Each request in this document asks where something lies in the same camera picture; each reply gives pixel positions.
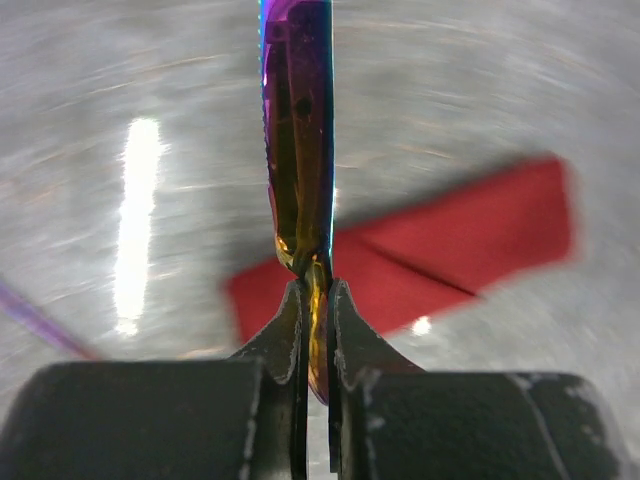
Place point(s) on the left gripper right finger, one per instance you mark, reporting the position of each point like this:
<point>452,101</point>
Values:
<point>391,419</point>

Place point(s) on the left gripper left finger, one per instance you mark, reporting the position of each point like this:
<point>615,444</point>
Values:
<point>241,417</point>

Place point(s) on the dark red cloth napkin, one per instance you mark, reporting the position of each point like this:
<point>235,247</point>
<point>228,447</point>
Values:
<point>438,254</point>

